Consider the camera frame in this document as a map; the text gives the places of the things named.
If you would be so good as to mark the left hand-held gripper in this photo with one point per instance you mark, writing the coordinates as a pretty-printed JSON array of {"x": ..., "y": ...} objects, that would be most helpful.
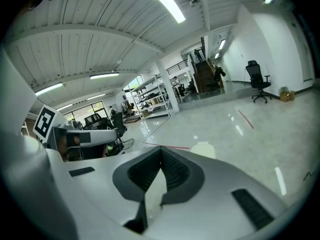
[{"x": 43, "y": 124}]

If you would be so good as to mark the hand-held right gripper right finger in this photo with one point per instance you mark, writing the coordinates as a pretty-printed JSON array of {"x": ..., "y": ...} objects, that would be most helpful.
[{"x": 175, "y": 171}]

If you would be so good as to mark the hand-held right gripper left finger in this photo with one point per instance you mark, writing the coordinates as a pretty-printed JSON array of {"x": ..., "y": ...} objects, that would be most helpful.
[{"x": 142, "y": 174}]

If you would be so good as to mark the person's left hand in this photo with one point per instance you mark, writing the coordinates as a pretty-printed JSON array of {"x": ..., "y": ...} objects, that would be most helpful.
[{"x": 72, "y": 141}]

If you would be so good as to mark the black bag with green patch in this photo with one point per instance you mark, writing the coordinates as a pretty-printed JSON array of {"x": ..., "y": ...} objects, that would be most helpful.
[{"x": 117, "y": 146}]

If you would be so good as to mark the long red floor tape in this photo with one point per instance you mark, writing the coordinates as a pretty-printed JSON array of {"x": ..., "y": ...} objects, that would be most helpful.
[{"x": 180, "y": 147}]

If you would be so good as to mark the low wooden platform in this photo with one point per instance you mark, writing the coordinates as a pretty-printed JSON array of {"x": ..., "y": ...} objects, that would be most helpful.
[{"x": 132, "y": 119}]

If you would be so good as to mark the clothes rack with garments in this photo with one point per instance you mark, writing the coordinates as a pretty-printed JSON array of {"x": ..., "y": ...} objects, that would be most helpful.
[{"x": 128, "y": 107}]

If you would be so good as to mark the white metal shelving rack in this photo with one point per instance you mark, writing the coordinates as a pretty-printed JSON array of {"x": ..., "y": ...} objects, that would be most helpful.
[{"x": 155, "y": 114}]

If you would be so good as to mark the large window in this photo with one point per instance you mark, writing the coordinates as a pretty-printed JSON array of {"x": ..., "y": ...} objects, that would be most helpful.
[{"x": 132, "y": 84}]

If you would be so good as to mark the white square column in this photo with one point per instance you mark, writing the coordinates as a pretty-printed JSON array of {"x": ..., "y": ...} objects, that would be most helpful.
[{"x": 168, "y": 89}]

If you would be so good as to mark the short red floor tape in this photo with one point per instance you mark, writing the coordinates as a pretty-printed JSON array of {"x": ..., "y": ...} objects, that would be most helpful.
[{"x": 245, "y": 119}]

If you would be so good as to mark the wooden staircase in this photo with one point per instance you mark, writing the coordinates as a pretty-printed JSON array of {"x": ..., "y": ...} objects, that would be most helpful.
[{"x": 205, "y": 79}]

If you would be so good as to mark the black mezzanine railing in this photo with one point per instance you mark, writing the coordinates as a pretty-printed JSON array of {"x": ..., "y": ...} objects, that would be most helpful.
[{"x": 177, "y": 67}]

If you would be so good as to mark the small cardboard box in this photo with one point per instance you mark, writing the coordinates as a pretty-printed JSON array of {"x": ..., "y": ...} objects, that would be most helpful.
[{"x": 286, "y": 96}]

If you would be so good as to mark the wide glass window wall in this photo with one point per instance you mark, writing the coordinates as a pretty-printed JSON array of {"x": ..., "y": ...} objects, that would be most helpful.
[{"x": 95, "y": 107}]

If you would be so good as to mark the black jacket on stair post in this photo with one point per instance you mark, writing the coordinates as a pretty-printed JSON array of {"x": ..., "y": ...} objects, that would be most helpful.
[{"x": 219, "y": 74}]

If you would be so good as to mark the white dome security camera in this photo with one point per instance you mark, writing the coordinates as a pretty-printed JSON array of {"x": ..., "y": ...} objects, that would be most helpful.
[{"x": 194, "y": 2}]

